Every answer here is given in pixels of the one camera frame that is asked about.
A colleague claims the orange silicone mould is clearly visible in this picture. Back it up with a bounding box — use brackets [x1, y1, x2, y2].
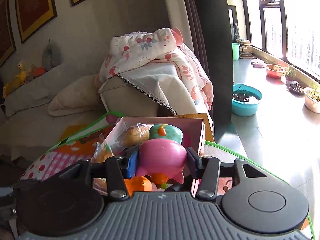
[124, 176, 152, 197]

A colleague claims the pink cardboard box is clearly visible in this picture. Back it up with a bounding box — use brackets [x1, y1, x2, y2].
[93, 114, 210, 194]

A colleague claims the pink and teal toy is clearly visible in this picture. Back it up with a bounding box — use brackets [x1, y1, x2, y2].
[135, 124, 187, 186]

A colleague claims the bread bun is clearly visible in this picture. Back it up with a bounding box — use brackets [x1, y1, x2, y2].
[91, 133, 118, 163]

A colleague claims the colourful play mat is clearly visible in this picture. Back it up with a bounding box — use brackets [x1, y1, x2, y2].
[18, 113, 309, 239]

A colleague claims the teal plastic basin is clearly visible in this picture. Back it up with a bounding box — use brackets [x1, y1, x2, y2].
[232, 83, 263, 117]

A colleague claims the folded beige blanket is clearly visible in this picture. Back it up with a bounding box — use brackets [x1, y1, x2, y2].
[48, 75, 104, 117]

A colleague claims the red bowl on sill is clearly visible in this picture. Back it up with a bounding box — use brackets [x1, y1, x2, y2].
[265, 64, 285, 79]

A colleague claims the floral baby blanket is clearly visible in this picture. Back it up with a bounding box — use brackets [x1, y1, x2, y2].
[95, 28, 214, 110]

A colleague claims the green cup on sill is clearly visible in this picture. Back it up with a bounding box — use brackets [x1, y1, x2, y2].
[232, 43, 240, 61]

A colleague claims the white planter with sprouts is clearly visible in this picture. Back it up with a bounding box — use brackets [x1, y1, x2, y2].
[304, 87, 320, 114]

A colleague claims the grey neck pillow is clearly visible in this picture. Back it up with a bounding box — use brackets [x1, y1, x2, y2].
[42, 39, 62, 72]

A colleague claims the yellow plush toy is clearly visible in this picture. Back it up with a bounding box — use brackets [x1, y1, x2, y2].
[3, 61, 27, 98]

